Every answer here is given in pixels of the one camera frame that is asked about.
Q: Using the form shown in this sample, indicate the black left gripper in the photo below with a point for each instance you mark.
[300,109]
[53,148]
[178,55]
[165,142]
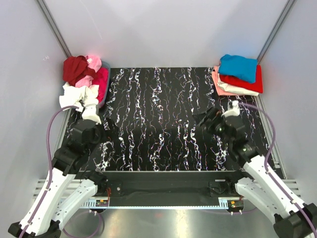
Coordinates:
[112,132]

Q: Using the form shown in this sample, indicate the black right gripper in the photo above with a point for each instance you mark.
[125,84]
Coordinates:
[214,115]

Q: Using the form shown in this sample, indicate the blue t shirt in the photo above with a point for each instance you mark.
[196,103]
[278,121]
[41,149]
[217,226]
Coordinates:
[238,66]

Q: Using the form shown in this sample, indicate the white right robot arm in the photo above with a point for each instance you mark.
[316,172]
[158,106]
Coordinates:
[290,215]

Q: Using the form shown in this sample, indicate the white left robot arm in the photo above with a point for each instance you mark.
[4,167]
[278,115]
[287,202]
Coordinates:
[48,216]

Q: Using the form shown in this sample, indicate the folded white t shirt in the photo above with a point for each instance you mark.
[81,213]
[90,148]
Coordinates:
[225,89]

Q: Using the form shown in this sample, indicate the white crumpled t shirt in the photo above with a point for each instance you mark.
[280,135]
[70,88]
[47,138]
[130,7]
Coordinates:
[79,97]

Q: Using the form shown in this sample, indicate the magenta t shirt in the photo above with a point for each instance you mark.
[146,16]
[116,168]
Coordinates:
[102,81]

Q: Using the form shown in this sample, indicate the grey laundry basket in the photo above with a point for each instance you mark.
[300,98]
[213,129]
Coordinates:
[105,65]

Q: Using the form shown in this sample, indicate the folded red t shirt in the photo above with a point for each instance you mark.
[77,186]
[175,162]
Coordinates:
[257,86]

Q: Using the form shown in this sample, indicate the light pink t shirt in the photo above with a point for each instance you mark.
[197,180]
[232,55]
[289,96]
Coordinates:
[92,64]

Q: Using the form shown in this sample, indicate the dark red t shirt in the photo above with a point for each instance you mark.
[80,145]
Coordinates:
[76,68]

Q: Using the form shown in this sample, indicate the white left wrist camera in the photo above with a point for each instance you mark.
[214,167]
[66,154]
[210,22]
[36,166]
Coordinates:
[91,112]

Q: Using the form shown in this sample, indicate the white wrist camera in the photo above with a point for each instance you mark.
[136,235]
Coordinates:
[233,109]
[91,112]

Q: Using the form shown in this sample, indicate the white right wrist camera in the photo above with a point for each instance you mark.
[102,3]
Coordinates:
[233,109]

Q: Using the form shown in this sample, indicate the white slotted cable duct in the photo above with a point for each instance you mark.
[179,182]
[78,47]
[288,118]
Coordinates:
[96,203]

